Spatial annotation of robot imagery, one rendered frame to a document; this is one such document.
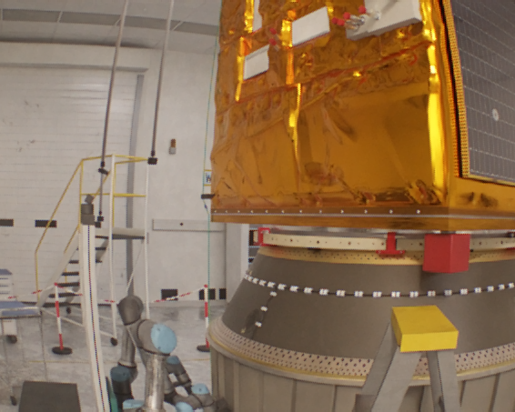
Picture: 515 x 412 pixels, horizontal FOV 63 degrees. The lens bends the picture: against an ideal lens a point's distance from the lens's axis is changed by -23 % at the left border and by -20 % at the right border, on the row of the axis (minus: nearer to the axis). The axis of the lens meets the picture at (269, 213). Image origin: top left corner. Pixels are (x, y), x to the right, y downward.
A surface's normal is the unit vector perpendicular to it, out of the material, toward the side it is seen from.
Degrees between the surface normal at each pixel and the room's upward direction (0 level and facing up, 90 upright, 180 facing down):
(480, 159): 90
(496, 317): 62
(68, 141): 90
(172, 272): 90
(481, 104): 90
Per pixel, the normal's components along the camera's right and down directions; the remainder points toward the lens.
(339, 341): -0.43, -0.48
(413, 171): -0.85, -0.01
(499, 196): 0.52, 0.01
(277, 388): -0.67, -0.02
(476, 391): 0.09, 0.00
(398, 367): -0.17, -0.07
